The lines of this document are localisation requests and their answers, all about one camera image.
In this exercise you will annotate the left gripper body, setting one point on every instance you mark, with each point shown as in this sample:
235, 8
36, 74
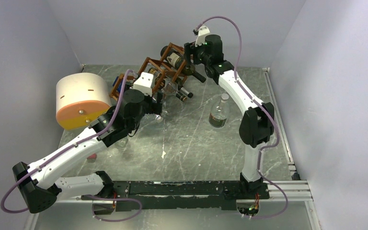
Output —
151, 107

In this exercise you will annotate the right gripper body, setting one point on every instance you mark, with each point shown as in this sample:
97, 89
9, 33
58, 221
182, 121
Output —
198, 52

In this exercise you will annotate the clear glass bottle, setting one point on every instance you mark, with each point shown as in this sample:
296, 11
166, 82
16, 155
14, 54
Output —
157, 118

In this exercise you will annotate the dark wine bottle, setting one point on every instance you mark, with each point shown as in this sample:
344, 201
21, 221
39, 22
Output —
174, 59

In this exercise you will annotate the green wine bottle tan label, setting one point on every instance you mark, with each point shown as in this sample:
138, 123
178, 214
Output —
181, 92

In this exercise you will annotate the blue square bottle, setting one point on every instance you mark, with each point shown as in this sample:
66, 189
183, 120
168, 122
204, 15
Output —
117, 85

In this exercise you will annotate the clear round bottle red label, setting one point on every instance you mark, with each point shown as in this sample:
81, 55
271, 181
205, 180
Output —
219, 112

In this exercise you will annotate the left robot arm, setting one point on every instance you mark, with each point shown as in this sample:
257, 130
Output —
42, 183

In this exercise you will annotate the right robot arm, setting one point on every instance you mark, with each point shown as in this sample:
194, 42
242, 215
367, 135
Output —
256, 127

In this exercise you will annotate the brown wooden wine rack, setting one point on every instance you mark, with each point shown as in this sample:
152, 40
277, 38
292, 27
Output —
158, 64

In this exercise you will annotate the cream orange cylindrical box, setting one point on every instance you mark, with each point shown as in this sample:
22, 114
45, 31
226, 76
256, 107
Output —
80, 99

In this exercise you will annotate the small pink object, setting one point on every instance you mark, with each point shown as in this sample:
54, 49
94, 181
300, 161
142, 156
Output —
92, 157

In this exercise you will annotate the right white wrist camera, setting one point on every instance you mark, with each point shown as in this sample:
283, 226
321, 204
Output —
201, 33

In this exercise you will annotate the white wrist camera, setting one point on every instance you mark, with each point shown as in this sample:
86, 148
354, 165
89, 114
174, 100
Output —
145, 83
201, 33

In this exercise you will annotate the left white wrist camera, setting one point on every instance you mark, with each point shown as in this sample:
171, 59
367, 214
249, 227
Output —
145, 83

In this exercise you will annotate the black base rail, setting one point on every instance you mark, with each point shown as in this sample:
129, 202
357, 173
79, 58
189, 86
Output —
183, 194

